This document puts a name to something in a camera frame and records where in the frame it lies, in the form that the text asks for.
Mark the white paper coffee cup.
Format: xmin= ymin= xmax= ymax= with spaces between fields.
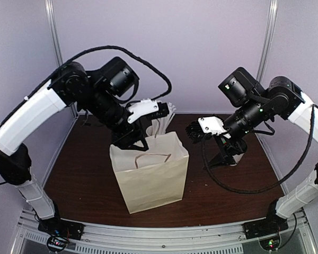
xmin=230 ymin=153 xmax=244 ymax=166

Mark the brown paper bag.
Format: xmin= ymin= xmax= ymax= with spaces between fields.
xmin=110 ymin=132 xmax=189 ymax=214

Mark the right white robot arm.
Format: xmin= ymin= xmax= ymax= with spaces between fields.
xmin=198 ymin=67 xmax=318 ymax=234

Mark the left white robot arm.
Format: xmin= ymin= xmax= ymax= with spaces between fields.
xmin=0 ymin=57 xmax=158 ymax=235

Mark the white straw holder cup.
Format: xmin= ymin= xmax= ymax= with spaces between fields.
xmin=146 ymin=125 xmax=160 ymax=137

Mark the white wrapped straws bundle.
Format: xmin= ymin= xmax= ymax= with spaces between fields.
xmin=152 ymin=102 xmax=176 ymax=136

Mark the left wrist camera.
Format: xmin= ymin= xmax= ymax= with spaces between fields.
xmin=127 ymin=99 xmax=169 ymax=124

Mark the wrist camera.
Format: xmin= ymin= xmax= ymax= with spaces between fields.
xmin=127 ymin=99 xmax=169 ymax=124
xmin=185 ymin=116 xmax=231 ymax=143

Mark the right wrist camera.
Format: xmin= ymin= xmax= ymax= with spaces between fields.
xmin=185 ymin=116 xmax=231 ymax=143

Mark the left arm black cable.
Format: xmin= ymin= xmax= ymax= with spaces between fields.
xmin=0 ymin=45 xmax=173 ymax=186

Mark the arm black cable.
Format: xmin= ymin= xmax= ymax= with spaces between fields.
xmin=0 ymin=45 xmax=173 ymax=186
xmin=201 ymin=104 xmax=316 ymax=194

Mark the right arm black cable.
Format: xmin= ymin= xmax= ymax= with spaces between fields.
xmin=201 ymin=104 xmax=316 ymax=194

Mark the aluminium front rail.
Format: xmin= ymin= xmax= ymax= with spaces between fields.
xmin=10 ymin=208 xmax=316 ymax=254

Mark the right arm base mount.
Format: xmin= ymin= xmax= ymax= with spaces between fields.
xmin=243 ymin=219 xmax=289 ymax=252

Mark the right aluminium frame post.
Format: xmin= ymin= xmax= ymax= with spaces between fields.
xmin=257 ymin=0 xmax=278 ymax=82

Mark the aluminium frame post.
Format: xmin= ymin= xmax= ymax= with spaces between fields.
xmin=257 ymin=0 xmax=278 ymax=82
xmin=45 ymin=0 xmax=79 ymax=120

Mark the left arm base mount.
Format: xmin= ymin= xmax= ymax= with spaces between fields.
xmin=38 ymin=217 xmax=84 ymax=252

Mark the left aluminium frame post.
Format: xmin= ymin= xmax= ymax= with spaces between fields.
xmin=45 ymin=0 xmax=79 ymax=120

